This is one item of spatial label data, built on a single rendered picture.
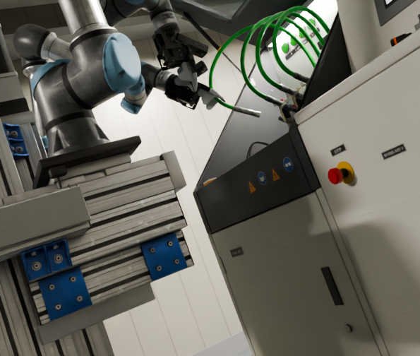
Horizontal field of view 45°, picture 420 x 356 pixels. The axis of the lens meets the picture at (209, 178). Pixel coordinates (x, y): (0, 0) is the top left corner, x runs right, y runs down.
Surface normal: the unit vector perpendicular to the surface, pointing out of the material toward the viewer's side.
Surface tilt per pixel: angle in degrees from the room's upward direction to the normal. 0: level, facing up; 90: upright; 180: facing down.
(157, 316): 90
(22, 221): 90
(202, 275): 90
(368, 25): 76
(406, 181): 90
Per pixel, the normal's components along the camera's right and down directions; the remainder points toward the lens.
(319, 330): -0.85, 0.26
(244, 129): 0.40, -0.26
